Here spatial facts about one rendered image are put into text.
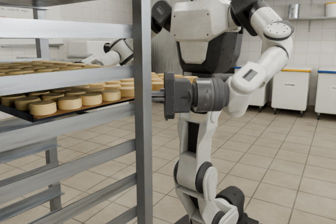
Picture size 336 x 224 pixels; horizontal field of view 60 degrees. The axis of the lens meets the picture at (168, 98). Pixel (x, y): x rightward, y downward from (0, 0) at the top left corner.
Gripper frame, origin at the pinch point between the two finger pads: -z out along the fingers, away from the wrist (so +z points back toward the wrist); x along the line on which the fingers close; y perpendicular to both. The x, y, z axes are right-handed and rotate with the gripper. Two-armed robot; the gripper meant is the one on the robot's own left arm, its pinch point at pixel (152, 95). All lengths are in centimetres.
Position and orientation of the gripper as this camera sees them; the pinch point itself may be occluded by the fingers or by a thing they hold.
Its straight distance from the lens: 74.8
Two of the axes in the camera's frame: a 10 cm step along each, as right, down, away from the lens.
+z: 9.9, -0.2, 1.0
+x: 0.0, -9.8, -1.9
